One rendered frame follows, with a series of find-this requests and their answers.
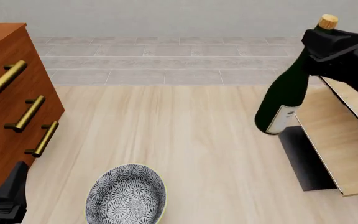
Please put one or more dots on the dark green wine bottle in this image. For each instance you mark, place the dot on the dark green wine bottle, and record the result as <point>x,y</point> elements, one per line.
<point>283,98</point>

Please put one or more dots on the wooden cabinet with drawers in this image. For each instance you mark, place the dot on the wooden cabinet with drawers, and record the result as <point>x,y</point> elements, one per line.
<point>8,46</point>

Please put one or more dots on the wooden slat wine rack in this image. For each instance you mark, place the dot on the wooden slat wine rack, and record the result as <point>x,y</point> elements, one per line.
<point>331,140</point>

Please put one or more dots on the blue patterned bowl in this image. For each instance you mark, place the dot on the blue patterned bowl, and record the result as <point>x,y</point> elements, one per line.
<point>126,196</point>

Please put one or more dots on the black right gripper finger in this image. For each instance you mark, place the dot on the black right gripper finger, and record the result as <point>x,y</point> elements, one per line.
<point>331,44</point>

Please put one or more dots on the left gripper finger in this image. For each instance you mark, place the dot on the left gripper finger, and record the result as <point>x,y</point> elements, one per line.
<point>12,186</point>

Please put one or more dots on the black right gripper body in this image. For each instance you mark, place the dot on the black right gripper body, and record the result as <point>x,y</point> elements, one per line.
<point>353,67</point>

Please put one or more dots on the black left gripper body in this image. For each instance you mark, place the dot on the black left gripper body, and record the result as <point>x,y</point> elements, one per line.
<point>5,213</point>

